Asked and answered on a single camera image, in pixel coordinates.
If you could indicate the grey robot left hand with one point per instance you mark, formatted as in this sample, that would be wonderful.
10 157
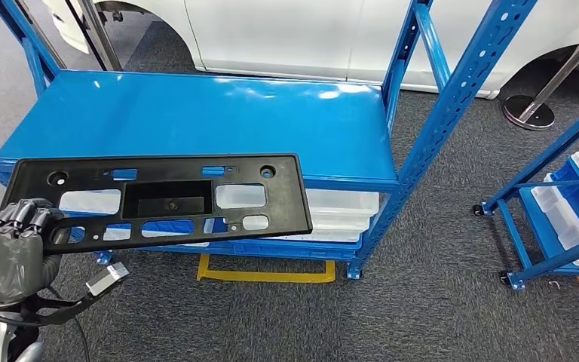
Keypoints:
5 260

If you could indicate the black plastic frame part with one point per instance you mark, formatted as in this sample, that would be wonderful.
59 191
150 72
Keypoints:
289 200

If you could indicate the large blue metal shelf rack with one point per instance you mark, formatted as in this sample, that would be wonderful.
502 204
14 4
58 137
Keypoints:
219 120

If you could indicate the white car body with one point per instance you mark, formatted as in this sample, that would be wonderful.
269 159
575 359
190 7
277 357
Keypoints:
269 35

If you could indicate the blue wheeled metal rack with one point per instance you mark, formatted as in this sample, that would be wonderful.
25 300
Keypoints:
511 240

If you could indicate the chrome stanchion post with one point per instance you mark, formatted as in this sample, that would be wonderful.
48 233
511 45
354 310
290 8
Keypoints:
100 40
528 112

